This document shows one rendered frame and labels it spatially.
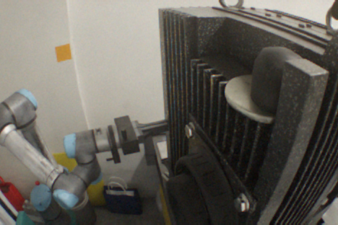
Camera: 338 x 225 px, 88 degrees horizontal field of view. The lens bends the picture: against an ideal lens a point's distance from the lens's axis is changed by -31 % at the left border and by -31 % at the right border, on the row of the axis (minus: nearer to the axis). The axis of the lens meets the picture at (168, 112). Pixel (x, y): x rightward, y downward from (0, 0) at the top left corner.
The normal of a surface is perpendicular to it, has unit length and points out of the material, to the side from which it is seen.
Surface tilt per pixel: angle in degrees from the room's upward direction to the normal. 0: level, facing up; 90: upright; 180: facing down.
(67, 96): 90
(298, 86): 90
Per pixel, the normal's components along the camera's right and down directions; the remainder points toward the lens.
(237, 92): -0.04, -0.84
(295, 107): -0.94, 0.22
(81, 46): 0.18, 0.52
